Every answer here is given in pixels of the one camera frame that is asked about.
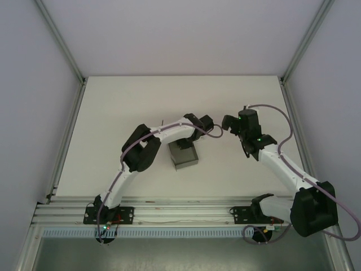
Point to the grey paper box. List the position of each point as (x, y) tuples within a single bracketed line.
[(184, 159)]

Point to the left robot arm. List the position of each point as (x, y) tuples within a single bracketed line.
[(175, 132)]

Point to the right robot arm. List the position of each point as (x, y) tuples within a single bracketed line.
[(282, 169)]

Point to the small connector with LED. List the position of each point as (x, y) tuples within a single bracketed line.
[(271, 228), (106, 226)]

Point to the grey metal sheet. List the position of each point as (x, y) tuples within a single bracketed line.
[(180, 254)]

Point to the aluminium side rail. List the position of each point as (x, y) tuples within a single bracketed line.
[(299, 141), (67, 141)]

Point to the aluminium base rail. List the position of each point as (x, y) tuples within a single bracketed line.
[(183, 214)]

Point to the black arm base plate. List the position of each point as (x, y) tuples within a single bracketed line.
[(239, 214), (127, 214)]

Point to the aluminium frame post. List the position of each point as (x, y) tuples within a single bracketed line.
[(28, 248), (339, 254), (306, 42), (61, 42)]

